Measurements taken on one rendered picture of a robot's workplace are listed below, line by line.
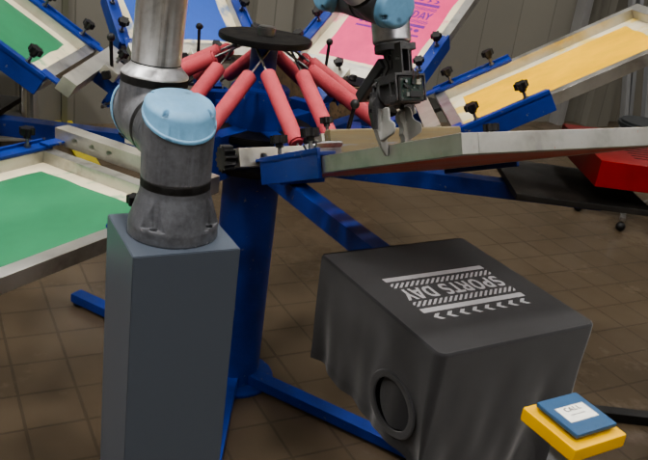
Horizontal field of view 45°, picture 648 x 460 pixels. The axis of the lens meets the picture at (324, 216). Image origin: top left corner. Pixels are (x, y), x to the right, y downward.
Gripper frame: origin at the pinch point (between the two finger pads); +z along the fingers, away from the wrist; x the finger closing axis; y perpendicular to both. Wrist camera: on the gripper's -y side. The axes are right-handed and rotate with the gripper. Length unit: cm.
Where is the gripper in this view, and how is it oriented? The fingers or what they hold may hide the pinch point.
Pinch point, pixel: (393, 148)
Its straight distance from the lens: 157.4
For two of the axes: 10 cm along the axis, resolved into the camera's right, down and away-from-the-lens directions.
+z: 0.8, 10.0, 0.2
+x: 8.6, -0.8, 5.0
